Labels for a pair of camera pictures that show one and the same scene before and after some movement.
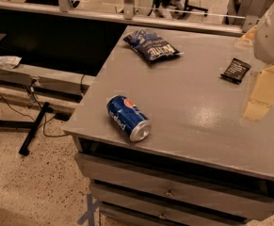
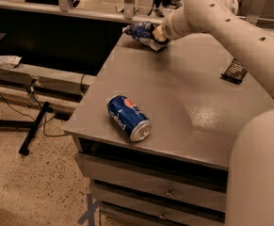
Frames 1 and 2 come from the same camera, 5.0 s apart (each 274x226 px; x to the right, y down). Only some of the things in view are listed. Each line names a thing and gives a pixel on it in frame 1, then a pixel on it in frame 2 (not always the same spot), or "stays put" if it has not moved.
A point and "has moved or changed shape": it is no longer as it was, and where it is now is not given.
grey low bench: [43, 81] stays put
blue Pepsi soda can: [129, 118] stays put
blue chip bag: [150, 45] has moved or changed shape
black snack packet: [235, 72] stays put
